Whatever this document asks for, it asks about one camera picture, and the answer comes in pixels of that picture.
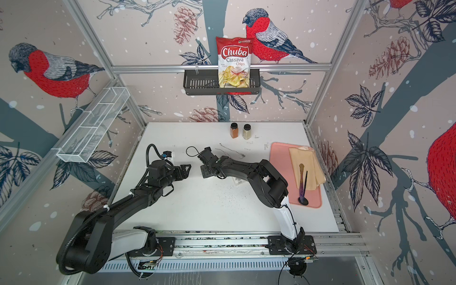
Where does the silver pearl necklace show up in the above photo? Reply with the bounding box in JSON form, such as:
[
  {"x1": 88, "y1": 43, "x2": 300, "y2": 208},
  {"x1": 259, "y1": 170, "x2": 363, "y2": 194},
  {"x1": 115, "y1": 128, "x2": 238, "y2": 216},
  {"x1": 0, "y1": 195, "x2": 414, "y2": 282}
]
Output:
[{"x1": 219, "y1": 142, "x2": 247, "y2": 159}]

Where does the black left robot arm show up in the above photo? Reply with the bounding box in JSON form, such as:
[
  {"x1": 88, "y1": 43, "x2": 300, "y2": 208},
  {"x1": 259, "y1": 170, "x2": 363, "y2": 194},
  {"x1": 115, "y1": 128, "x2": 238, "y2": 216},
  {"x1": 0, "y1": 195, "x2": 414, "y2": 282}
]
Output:
[{"x1": 56, "y1": 144, "x2": 191, "y2": 275}]

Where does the beige spice jar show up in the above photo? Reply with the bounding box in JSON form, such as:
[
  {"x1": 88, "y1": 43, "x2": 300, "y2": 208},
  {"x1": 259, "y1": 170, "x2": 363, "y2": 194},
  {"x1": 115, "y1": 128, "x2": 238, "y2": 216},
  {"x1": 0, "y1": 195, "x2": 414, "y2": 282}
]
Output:
[{"x1": 242, "y1": 123, "x2": 252, "y2": 140}]

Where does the black purple spoon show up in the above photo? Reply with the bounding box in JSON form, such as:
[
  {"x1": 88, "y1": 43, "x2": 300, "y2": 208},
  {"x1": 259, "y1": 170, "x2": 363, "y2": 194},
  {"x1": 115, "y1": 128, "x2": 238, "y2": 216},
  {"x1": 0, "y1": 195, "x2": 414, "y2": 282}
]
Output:
[{"x1": 298, "y1": 172, "x2": 309, "y2": 206}]

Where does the wooden cutting board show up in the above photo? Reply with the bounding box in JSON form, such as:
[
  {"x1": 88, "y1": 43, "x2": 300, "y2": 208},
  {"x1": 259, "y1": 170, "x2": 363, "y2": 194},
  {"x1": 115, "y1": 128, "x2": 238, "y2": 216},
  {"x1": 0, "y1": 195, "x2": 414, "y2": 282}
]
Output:
[{"x1": 289, "y1": 146, "x2": 326, "y2": 191}]

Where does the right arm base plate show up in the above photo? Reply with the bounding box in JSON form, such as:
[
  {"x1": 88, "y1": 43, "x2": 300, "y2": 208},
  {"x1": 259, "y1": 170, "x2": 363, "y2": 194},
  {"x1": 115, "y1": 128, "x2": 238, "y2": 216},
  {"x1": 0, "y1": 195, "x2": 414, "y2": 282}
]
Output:
[{"x1": 265, "y1": 235, "x2": 317, "y2": 255}]

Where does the orange spice jar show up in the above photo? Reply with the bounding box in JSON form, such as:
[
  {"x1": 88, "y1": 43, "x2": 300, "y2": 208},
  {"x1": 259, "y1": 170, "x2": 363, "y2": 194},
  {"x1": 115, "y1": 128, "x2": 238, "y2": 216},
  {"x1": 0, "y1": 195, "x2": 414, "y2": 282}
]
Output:
[{"x1": 230, "y1": 122, "x2": 239, "y2": 138}]

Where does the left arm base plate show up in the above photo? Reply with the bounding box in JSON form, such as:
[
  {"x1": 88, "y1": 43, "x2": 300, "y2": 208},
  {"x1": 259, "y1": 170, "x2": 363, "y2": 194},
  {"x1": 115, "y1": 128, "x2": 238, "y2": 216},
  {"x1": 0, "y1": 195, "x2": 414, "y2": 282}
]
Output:
[{"x1": 128, "y1": 237, "x2": 176, "y2": 258}]

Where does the pink plastic tray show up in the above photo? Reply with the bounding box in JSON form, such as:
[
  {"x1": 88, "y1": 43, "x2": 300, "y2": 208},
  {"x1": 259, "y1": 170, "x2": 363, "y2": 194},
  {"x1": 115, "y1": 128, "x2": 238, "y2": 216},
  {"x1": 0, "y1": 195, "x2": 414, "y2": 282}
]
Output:
[{"x1": 270, "y1": 142, "x2": 323, "y2": 209}]

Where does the black wire wall basket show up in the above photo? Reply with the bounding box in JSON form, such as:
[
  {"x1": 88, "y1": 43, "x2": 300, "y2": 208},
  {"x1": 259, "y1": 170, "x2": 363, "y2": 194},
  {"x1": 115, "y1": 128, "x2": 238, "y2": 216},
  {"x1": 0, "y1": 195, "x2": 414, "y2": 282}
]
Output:
[{"x1": 184, "y1": 69, "x2": 261, "y2": 96}]

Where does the white mesh wall shelf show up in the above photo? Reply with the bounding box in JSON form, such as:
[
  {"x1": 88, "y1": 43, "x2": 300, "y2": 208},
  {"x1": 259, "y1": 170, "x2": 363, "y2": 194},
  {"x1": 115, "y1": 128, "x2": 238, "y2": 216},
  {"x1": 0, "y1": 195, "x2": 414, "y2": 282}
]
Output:
[{"x1": 57, "y1": 87, "x2": 130, "y2": 163}]

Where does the aluminium mounting rail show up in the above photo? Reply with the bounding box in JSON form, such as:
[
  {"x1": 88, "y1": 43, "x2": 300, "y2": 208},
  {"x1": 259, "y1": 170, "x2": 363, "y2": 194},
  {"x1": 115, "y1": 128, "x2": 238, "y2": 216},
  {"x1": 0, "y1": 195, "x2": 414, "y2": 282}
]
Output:
[{"x1": 113, "y1": 229, "x2": 370, "y2": 262}]

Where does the Chuba cassava chips bag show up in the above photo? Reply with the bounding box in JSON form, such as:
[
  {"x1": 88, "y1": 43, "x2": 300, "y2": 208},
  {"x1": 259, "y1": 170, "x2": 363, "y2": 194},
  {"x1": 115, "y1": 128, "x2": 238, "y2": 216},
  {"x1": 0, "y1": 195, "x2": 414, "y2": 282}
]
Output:
[{"x1": 216, "y1": 37, "x2": 253, "y2": 95}]

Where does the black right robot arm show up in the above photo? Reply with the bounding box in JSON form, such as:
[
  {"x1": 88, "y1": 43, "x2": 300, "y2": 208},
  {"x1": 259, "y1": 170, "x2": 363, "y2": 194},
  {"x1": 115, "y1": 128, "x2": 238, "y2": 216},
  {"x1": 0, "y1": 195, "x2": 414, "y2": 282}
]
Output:
[{"x1": 195, "y1": 147, "x2": 310, "y2": 255}]

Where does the white gift box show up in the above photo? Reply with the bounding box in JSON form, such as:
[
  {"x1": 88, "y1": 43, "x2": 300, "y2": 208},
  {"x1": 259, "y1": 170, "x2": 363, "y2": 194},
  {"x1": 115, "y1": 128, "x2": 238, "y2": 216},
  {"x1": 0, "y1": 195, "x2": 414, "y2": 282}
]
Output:
[{"x1": 233, "y1": 178, "x2": 246, "y2": 186}]

